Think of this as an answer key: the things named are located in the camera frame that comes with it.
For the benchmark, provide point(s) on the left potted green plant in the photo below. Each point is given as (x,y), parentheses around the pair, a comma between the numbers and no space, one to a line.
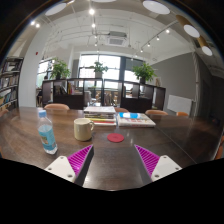
(60,69)

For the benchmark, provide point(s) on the tan chair back left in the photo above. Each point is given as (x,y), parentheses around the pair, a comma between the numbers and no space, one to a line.
(57,106)

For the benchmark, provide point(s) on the right potted green plant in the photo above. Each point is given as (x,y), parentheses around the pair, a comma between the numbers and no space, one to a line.
(144,72)

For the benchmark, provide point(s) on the orange chair far right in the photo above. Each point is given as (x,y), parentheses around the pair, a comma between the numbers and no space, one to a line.
(182,114)

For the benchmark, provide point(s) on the dark open shelving unit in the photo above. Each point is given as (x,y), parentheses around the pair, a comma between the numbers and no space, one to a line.
(79,93)

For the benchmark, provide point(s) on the cream ceramic mug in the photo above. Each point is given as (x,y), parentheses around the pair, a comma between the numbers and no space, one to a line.
(83,128)

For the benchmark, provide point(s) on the orange chair at right edge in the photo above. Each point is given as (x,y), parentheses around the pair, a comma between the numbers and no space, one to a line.
(220,149)

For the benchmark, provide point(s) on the tall bookshelf at left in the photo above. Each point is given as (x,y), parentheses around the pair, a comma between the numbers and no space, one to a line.
(9,82)

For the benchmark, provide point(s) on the tan chair back middle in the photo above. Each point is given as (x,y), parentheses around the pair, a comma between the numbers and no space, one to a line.
(118,109)

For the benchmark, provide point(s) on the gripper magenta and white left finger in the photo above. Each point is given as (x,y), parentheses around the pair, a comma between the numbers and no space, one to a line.
(73,168)

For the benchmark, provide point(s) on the tan chair back right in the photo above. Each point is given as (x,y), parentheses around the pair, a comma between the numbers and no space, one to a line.
(156,112)

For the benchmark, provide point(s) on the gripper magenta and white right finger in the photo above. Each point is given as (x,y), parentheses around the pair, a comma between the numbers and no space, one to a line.
(153,167)

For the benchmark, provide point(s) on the stack of books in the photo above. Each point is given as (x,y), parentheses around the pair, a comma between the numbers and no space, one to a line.
(101,115)

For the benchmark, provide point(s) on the large book blue cover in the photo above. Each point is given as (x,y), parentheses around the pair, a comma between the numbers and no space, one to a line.
(134,120)

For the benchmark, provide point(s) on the red round coaster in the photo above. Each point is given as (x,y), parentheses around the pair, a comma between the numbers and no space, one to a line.
(115,137)

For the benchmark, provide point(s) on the middle potted green plant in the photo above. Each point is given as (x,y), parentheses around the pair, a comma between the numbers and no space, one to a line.
(99,69)

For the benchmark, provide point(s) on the potted green plant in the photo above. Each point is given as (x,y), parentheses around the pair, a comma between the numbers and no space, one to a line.
(60,69)
(144,72)
(99,69)

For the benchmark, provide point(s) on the tan chair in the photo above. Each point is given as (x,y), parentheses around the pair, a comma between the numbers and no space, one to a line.
(57,106)
(156,112)
(118,109)

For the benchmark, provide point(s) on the white board against wall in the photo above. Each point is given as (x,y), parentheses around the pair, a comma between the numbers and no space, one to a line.
(179,104)

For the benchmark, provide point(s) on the clear water bottle blue cap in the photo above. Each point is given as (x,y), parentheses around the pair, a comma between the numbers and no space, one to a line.
(45,130)

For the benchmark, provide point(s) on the ceiling air conditioner unit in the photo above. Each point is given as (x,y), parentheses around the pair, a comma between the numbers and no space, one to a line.
(115,38)

